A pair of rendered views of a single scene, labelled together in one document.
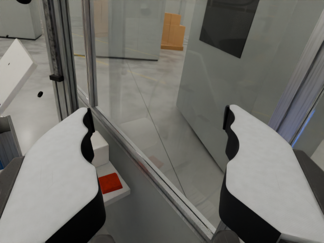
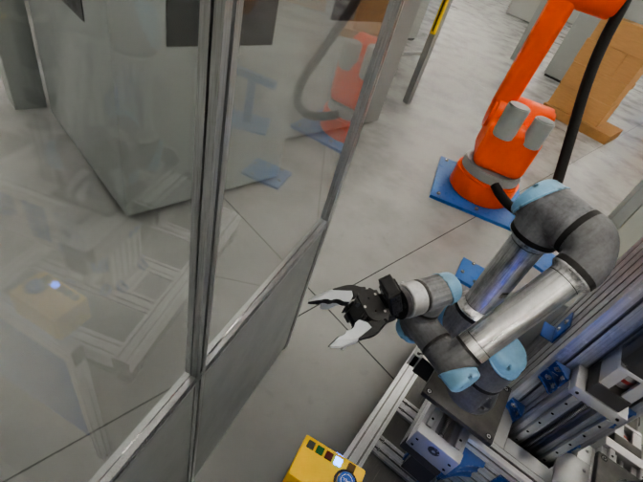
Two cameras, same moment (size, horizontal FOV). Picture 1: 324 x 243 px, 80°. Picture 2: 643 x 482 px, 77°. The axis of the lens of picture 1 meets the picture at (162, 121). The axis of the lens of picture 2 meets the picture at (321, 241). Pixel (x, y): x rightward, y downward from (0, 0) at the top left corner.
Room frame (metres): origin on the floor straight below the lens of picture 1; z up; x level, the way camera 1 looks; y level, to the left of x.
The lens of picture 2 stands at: (0.41, 0.37, 2.04)
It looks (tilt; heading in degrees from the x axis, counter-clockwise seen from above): 41 degrees down; 236
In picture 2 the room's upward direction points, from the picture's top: 19 degrees clockwise
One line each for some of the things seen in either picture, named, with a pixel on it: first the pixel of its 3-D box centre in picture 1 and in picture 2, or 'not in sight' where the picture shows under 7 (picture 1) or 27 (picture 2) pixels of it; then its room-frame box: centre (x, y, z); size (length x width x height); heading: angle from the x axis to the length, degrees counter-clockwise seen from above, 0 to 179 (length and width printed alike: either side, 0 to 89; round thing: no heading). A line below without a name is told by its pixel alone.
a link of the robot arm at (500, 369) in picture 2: not in sight; (496, 359); (-0.47, 0.06, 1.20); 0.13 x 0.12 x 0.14; 97
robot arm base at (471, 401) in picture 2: not in sight; (476, 382); (-0.47, 0.07, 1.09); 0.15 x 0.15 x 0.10
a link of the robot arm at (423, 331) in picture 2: not in sight; (420, 324); (-0.19, -0.02, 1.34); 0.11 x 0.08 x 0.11; 97
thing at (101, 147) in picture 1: (84, 149); not in sight; (0.65, 0.32, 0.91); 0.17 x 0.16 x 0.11; 133
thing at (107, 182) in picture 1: (110, 182); not in sight; (0.53, 0.17, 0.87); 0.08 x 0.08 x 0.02; 33
